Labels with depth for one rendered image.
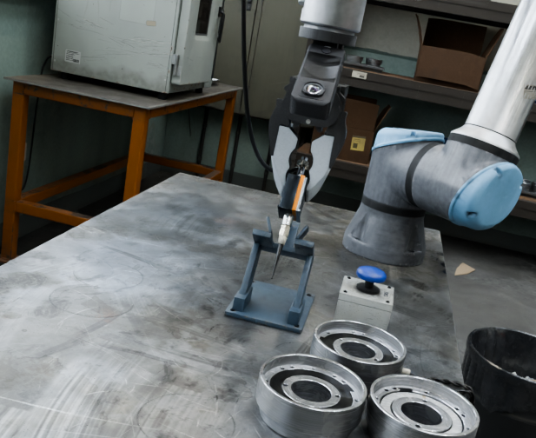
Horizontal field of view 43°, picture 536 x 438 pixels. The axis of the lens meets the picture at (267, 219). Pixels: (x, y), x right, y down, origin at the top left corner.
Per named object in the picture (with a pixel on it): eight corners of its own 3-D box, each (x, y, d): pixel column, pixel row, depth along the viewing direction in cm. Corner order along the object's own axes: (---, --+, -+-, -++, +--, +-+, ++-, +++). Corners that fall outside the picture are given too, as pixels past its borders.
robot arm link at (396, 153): (393, 189, 130) (409, 121, 126) (447, 212, 120) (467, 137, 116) (348, 190, 122) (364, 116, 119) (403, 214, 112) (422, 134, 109)
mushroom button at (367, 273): (378, 312, 89) (387, 277, 87) (348, 305, 89) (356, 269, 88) (380, 301, 92) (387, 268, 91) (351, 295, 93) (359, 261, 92)
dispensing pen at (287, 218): (259, 270, 81) (294, 148, 86) (261, 280, 85) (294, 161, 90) (276, 275, 80) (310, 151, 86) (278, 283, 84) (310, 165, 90)
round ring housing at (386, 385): (488, 476, 62) (500, 438, 61) (382, 472, 60) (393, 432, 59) (440, 411, 72) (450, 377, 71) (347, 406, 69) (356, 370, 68)
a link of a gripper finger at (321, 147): (332, 196, 91) (339, 128, 89) (327, 206, 85) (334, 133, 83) (309, 194, 91) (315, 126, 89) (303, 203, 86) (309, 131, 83)
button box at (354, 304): (386, 336, 88) (393, 302, 86) (332, 323, 89) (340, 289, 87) (387, 314, 95) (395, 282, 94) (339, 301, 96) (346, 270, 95)
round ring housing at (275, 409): (279, 455, 59) (287, 414, 58) (237, 391, 68) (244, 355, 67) (378, 444, 64) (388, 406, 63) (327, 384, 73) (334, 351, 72)
